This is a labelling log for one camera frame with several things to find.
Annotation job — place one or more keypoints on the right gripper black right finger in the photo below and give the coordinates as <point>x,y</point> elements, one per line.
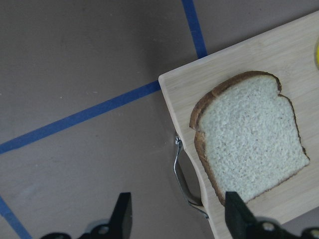
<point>240,221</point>

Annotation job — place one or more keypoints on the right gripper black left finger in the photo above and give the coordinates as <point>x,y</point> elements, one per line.
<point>121,220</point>

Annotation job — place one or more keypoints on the bread slice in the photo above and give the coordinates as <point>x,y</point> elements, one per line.
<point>246,136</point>

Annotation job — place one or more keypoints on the wooden cutting board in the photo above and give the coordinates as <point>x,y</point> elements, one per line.
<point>287,52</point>

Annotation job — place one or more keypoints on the lemon slice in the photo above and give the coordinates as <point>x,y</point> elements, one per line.
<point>316,54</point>

